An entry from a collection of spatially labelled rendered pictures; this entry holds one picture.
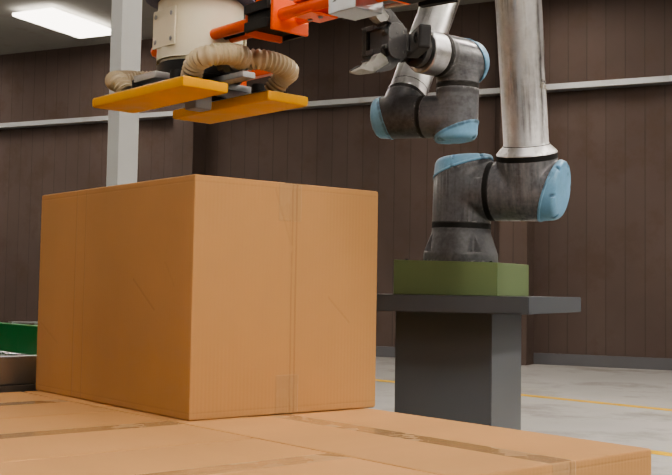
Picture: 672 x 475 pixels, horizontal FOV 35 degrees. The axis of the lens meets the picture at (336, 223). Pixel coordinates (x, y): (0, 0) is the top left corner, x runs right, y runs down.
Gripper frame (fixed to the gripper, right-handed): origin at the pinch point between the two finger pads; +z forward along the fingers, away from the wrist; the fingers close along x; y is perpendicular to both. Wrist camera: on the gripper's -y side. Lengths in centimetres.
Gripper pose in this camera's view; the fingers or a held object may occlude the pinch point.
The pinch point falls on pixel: (352, 31)
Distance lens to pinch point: 204.8
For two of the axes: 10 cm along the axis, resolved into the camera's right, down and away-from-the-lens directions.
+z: -7.7, -0.5, -6.4
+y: -6.4, 0.4, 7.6
